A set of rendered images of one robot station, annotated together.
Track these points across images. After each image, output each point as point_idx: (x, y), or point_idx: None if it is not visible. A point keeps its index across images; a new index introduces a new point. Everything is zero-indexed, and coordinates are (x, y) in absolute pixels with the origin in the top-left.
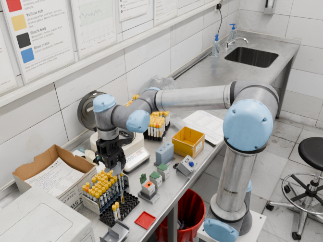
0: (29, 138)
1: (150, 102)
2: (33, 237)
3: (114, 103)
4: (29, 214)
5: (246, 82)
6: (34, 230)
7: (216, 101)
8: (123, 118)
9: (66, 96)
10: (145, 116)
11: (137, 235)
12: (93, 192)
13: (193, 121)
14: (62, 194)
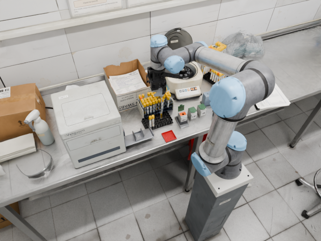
0: (122, 48)
1: (191, 53)
2: (86, 110)
3: (164, 44)
4: (91, 96)
5: (256, 64)
6: (89, 106)
7: (230, 71)
8: (164, 58)
9: (157, 26)
10: (178, 62)
11: (158, 142)
12: (142, 102)
13: None
14: (123, 94)
